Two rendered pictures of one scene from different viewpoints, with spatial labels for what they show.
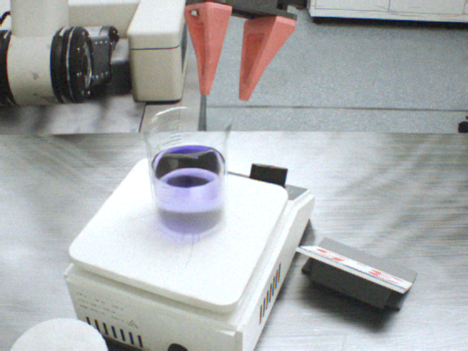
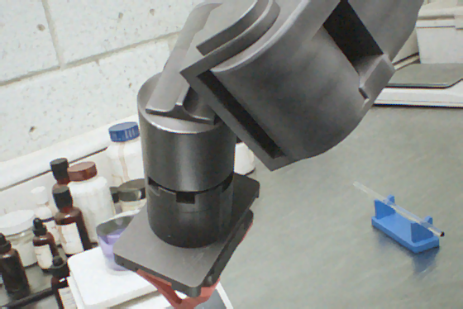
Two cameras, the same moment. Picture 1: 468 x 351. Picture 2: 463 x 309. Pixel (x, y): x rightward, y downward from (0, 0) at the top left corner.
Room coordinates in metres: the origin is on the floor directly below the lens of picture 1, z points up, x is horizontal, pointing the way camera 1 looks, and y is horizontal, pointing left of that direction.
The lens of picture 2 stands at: (0.78, -0.23, 1.11)
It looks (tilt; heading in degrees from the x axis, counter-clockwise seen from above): 22 degrees down; 140
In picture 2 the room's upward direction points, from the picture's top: 11 degrees counter-clockwise
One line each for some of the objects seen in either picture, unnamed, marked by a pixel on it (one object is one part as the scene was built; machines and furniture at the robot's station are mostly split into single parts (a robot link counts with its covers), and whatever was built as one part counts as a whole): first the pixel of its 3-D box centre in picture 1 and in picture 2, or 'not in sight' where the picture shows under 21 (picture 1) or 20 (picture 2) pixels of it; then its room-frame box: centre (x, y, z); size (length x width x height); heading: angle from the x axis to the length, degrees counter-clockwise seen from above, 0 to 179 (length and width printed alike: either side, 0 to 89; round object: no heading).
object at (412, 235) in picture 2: not in sight; (403, 221); (0.39, 0.34, 0.77); 0.10 x 0.03 x 0.04; 155
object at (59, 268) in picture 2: not in sight; (64, 282); (0.15, 0.01, 0.78); 0.03 x 0.03 x 0.07
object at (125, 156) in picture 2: not in sight; (132, 164); (-0.05, 0.25, 0.81); 0.07 x 0.07 x 0.13
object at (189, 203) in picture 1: (192, 171); (120, 232); (0.29, 0.02, 0.87); 0.06 x 0.05 x 0.08; 126
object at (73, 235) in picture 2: not in sight; (69, 221); (0.02, 0.09, 0.80); 0.04 x 0.04 x 0.10
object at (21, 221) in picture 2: not in sight; (20, 239); (-0.03, 0.04, 0.78); 0.06 x 0.06 x 0.07
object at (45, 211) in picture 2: not in sight; (46, 216); (-0.05, 0.09, 0.79); 0.03 x 0.03 x 0.09
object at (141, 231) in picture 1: (181, 225); (134, 263); (0.28, 0.03, 0.83); 0.12 x 0.12 x 0.01; 69
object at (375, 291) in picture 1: (359, 262); not in sight; (0.30, -0.10, 0.77); 0.09 x 0.06 x 0.04; 58
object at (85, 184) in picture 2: not in sight; (91, 201); (0.00, 0.14, 0.80); 0.06 x 0.06 x 0.11
